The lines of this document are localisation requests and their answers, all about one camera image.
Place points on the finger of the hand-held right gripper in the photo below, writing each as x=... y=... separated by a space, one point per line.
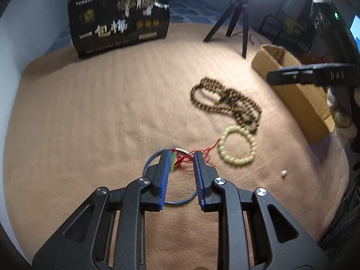
x=287 y=76

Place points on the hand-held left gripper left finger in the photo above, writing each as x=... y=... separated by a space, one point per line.
x=164 y=180

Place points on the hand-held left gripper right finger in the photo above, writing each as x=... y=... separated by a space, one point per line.
x=199 y=180

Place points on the blue bangle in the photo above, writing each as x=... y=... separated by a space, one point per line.
x=150 y=157

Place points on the cardboard box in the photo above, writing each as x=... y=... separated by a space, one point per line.
x=303 y=104

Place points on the person's right hand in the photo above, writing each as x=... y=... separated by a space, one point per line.
x=339 y=115

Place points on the orange cloth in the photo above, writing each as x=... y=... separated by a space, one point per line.
x=312 y=57

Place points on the black low rack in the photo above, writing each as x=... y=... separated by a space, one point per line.
x=270 y=31

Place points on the window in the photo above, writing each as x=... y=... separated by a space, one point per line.
x=355 y=31

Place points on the yellow box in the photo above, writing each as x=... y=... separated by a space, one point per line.
x=291 y=22

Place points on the white knit garment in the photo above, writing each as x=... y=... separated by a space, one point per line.
x=295 y=0

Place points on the black tripod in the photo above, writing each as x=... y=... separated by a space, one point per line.
x=237 y=14

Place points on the black printed box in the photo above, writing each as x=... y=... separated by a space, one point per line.
x=112 y=42

